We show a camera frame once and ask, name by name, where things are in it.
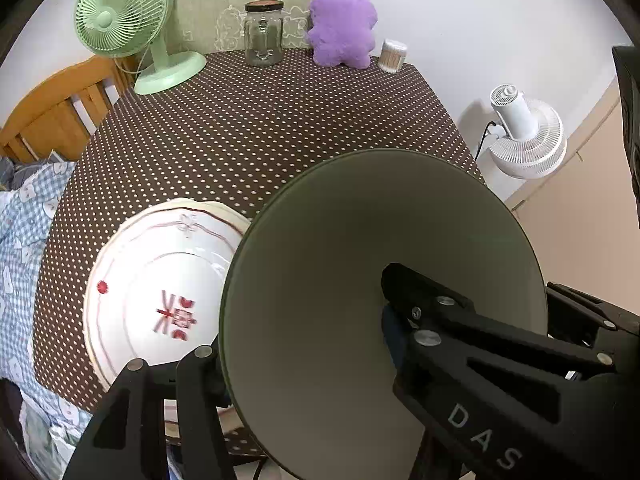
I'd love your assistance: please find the blue checkered blanket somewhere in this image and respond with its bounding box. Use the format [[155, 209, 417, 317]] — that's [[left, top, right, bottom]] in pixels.
[[0, 155, 96, 480]]

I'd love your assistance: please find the cotton swab container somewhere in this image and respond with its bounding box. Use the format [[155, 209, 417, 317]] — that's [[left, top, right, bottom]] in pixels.
[[377, 39, 408, 73]]

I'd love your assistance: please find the grey ceramic bowl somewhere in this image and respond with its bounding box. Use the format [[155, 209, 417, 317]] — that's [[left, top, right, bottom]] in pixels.
[[218, 149, 549, 480]]

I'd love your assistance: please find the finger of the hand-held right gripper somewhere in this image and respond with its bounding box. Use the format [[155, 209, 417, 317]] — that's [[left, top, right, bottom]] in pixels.
[[381, 262, 618, 426], [546, 282, 640, 377]]

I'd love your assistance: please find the white plate with pink pattern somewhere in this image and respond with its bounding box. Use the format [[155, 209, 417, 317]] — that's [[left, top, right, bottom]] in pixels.
[[82, 200, 251, 396]]

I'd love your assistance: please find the black fan cable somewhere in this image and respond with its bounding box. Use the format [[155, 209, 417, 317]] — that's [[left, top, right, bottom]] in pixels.
[[472, 120, 498, 163]]

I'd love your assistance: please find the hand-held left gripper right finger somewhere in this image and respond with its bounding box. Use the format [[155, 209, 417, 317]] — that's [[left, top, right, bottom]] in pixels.
[[381, 304, 417, 370]]

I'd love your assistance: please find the purple plush toy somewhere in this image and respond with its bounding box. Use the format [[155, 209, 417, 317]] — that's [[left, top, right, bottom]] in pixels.
[[306, 0, 378, 69]]

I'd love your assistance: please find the green desk fan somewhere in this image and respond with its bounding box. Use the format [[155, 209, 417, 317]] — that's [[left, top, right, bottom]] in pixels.
[[75, 0, 207, 95]]

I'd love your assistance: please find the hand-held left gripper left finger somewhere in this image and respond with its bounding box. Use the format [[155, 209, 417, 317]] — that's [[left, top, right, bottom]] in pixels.
[[62, 340, 236, 480]]

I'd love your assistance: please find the glass jar with red lid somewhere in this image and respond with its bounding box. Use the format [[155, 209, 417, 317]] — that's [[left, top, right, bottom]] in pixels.
[[244, 0, 286, 68]]

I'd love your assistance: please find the white standing fan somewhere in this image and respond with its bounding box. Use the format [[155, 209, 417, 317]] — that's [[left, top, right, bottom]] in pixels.
[[487, 84, 568, 179]]

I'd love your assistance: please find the wooden chair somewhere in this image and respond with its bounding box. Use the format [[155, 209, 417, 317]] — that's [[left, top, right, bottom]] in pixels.
[[0, 55, 138, 163]]

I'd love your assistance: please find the brown polka dot tablecloth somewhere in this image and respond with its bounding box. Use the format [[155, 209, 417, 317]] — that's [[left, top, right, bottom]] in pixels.
[[32, 50, 487, 458]]

